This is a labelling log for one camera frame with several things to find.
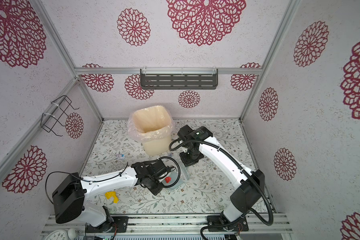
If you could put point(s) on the white dial gauge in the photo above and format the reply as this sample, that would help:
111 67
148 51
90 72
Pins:
57 235

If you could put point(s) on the teal hand brush white bristles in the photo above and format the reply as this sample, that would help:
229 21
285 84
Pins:
185 171

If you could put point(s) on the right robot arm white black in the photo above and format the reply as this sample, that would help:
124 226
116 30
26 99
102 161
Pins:
249 186

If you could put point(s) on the yellow paper scrap left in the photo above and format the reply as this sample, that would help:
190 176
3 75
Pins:
112 195

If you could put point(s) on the black wire wall rack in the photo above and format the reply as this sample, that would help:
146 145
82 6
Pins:
59 109

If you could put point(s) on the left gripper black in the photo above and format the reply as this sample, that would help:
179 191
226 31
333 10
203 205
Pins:
157 190

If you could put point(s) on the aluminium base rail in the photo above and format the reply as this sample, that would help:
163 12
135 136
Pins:
176 223

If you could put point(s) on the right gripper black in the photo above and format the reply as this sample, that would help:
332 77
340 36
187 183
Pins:
186 162

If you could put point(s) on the dark metal wall shelf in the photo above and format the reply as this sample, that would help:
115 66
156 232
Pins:
179 80

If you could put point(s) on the beige trash bin with liner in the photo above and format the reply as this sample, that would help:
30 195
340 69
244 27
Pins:
152 127

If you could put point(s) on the teal plastic dustpan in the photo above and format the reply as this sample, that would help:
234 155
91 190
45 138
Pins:
174 180

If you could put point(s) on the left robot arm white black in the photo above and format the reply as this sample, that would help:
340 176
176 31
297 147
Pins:
71 198

